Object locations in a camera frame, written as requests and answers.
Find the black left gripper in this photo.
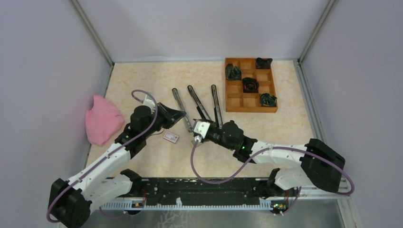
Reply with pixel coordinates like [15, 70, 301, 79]
[143, 102, 186, 138]

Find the red white staple box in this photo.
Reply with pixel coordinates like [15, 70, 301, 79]
[163, 132, 179, 144]

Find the grey silver stapler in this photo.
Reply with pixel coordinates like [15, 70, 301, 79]
[172, 88, 192, 133]

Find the black stapler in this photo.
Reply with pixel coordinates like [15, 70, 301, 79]
[211, 85, 223, 129]
[187, 85, 211, 120]

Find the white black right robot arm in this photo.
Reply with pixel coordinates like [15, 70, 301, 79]
[193, 120, 345, 196]

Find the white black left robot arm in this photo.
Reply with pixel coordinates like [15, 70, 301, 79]
[47, 103, 186, 228]

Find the wooden compartment tray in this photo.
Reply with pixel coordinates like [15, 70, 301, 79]
[224, 57, 278, 113]

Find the blue green rolled sock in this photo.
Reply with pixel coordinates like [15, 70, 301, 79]
[259, 93, 277, 107]

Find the pink cloth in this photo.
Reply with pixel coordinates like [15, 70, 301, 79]
[85, 95, 125, 146]

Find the green camouflage rolled sock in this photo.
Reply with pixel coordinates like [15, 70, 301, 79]
[225, 64, 241, 81]

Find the dark rolled sock back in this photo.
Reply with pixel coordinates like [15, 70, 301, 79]
[255, 57, 273, 69]

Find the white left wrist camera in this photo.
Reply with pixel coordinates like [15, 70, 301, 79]
[142, 96, 155, 110]

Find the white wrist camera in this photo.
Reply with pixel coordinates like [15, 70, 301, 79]
[142, 96, 155, 110]
[192, 120, 211, 143]

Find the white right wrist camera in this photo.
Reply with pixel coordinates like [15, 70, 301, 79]
[192, 120, 211, 143]

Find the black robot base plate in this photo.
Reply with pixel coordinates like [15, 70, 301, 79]
[112, 167, 300, 216]

